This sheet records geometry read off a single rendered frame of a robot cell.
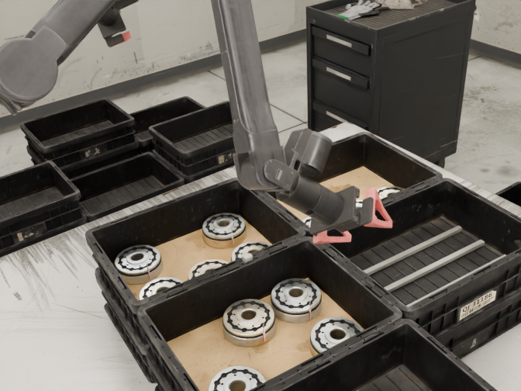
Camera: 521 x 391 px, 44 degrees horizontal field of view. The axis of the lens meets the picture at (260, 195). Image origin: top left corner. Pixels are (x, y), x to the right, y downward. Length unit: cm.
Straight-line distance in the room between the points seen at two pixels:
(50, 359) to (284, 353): 55
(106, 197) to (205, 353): 146
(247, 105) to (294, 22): 418
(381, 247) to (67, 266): 81
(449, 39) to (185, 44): 219
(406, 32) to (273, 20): 237
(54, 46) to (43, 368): 83
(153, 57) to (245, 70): 356
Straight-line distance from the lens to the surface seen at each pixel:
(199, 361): 125
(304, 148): 105
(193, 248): 151
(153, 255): 146
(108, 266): 134
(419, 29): 283
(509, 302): 144
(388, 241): 152
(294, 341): 127
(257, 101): 100
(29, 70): 87
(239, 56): 100
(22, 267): 181
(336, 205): 107
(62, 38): 90
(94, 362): 148
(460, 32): 306
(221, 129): 279
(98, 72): 441
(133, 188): 266
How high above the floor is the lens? 174
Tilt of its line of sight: 33 degrees down
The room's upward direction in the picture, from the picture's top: 4 degrees counter-clockwise
